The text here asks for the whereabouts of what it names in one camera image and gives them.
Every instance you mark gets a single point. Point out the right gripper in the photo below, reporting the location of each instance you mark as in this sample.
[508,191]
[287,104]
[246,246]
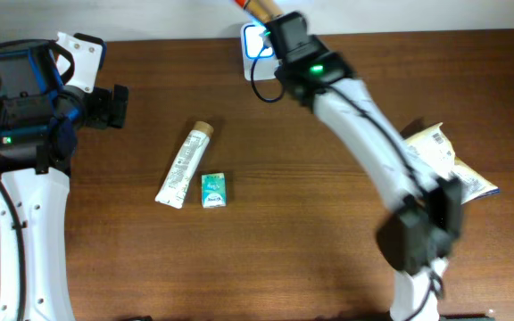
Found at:
[289,28]

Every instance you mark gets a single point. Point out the orange spaghetti pack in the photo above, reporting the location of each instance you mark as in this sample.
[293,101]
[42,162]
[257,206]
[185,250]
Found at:
[263,11]

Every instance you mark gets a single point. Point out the green tissue pack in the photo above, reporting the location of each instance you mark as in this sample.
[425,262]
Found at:
[214,192]

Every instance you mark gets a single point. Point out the yellow white snack bag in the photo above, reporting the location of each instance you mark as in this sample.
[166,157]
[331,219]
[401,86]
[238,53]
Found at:
[435,149]

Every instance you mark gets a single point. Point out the white tube gold cap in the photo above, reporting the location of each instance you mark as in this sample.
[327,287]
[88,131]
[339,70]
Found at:
[174,188]

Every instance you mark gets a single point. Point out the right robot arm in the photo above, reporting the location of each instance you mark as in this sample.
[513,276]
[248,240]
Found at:
[426,212]

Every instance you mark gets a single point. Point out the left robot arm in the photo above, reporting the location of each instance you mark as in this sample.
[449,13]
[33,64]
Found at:
[47,94]

